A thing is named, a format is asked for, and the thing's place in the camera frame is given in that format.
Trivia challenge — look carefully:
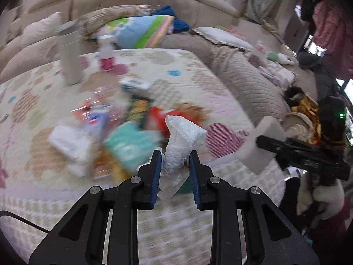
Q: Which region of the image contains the clear bag of snacks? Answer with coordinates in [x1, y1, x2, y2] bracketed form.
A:
[248, 40, 270, 68]

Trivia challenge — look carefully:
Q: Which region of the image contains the yellow brown cloth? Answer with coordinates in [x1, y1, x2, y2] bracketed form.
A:
[281, 86, 321, 145]

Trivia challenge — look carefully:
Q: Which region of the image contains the white blue striped medicine box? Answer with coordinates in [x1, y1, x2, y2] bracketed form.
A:
[120, 77, 151, 96]

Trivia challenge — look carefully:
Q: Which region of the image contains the brown paper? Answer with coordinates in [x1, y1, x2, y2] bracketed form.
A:
[175, 102, 212, 122]

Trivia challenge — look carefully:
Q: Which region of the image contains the patchwork quilted table cover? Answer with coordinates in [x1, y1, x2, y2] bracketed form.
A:
[1, 49, 285, 264]

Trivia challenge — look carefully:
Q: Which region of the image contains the green snack packet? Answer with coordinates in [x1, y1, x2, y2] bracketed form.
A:
[125, 95, 152, 129]

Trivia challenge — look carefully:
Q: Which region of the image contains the white tissue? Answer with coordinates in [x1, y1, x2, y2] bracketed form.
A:
[157, 115, 207, 201]

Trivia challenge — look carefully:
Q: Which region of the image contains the white thermos bottle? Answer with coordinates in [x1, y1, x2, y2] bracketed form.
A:
[57, 20, 83, 85]

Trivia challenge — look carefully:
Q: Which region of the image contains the teal tissue pack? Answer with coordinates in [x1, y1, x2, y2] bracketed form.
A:
[103, 121, 162, 174]

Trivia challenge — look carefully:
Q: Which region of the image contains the large white blue medicine box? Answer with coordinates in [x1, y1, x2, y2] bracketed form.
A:
[83, 110, 109, 139]

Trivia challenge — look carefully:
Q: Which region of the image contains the yellow orange wrapper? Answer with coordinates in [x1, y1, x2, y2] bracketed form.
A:
[92, 148, 132, 185]

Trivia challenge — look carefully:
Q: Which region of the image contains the orange transparent snack wrapper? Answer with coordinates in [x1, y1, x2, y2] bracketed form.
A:
[71, 87, 125, 122]

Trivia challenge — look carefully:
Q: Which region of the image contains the striped floral bolster pillow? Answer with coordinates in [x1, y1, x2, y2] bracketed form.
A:
[78, 5, 152, 36]

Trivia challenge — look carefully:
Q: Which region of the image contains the white frilled cushion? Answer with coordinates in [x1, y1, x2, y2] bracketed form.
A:
[193, 26, 254, 51]

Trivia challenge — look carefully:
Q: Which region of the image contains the green plush toy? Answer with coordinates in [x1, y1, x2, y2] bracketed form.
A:
[267, 51, 279, 63]

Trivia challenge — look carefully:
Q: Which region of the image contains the beige tufted sofa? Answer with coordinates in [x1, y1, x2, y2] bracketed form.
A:
[0, 0, 323, 150]

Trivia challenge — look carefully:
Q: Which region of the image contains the black cable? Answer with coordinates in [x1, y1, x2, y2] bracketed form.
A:
[0, 210, 52, 234]

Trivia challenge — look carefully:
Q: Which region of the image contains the white cream left cushion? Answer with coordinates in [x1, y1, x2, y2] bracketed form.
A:
[21, 11, 63, 49]

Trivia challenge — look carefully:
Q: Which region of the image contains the grey white box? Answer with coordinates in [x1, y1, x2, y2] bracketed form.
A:
[236, 116, 287, 175]

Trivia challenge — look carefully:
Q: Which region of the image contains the colourful cartoon pillow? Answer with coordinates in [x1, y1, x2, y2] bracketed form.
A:
[92, 15, 174, 49]

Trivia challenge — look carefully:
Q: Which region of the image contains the blue knitted garment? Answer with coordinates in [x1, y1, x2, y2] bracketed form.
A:
[154, 6, 190, 34]

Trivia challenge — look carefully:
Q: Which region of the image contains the red plastic bag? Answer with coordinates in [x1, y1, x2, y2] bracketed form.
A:
[144, 106, 200, 138]

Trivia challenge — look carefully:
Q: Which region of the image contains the white tissue pack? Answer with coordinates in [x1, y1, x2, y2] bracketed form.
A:
[47, 123, 98, 178]

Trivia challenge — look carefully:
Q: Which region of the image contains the white pill bottle pink label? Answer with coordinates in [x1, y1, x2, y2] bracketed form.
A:
[98, 35, 114, 71]

